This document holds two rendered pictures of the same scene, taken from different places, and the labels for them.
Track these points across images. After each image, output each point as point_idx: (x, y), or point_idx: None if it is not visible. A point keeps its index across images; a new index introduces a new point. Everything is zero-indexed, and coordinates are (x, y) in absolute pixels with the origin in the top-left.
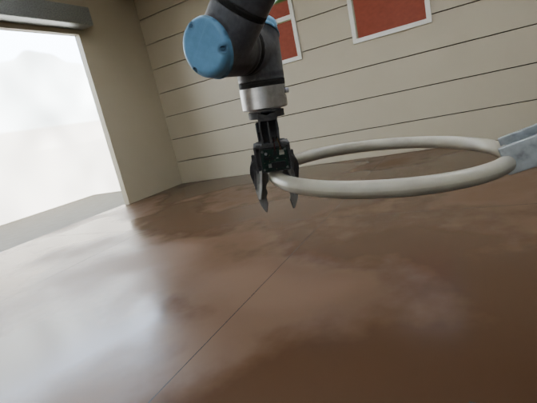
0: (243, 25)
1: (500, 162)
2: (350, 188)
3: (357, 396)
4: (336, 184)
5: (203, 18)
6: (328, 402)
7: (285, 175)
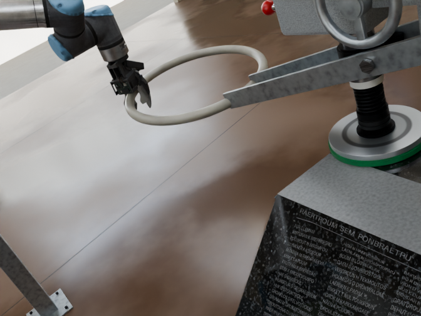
0: (68, 41)
1: (213, 106)
2: (138, 118)
3: (269, 207)
4: (134, 115)
5: (50, 38)
6: (249, 209)
7: (127, 98)
